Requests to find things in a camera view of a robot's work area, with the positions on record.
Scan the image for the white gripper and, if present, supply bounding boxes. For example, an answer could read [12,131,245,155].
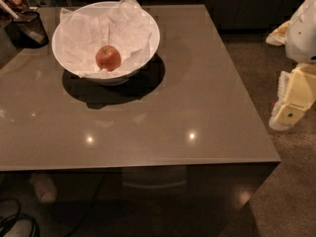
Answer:
[266,0,316,131]

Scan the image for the red apple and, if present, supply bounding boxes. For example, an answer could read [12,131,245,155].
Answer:
[95,45,121,71]

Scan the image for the white crumpled paper liner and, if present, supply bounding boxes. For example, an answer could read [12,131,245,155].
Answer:
[58,0,154,79]

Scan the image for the black mesh pen holder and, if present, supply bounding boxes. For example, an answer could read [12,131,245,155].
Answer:
[5,11,49,48]

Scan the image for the white sock foot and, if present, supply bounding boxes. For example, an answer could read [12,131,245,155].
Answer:
[29,172,57,204]

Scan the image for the black cable loops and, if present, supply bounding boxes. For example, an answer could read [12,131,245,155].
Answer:
[0,197,41,237]

